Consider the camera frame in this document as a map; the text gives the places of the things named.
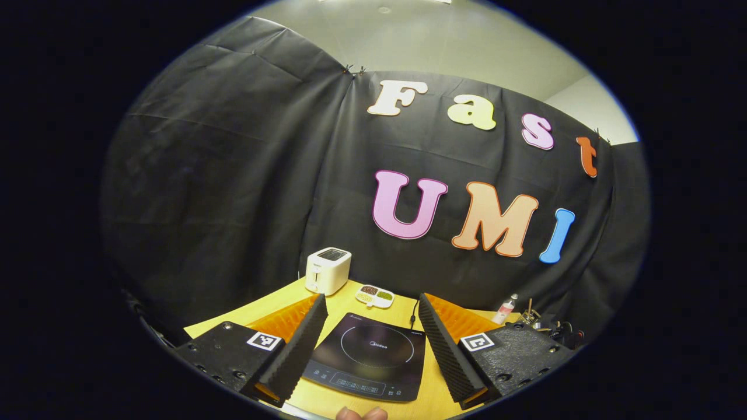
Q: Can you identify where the white divided dish of beans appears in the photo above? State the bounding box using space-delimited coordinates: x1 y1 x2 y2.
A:
355 284 395 309

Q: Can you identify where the white toaster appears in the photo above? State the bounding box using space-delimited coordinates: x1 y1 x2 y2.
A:
305 247 352 296

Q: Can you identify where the black induction cooktop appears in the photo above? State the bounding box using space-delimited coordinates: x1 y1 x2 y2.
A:
302 312 427 403

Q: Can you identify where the clear bottle with pink label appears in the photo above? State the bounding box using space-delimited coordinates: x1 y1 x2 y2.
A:
492 293 519 326

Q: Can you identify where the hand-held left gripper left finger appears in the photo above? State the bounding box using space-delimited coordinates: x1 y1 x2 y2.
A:
174 293 329 408

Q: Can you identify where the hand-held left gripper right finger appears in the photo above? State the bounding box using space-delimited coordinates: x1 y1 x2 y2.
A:
418 293 575 411

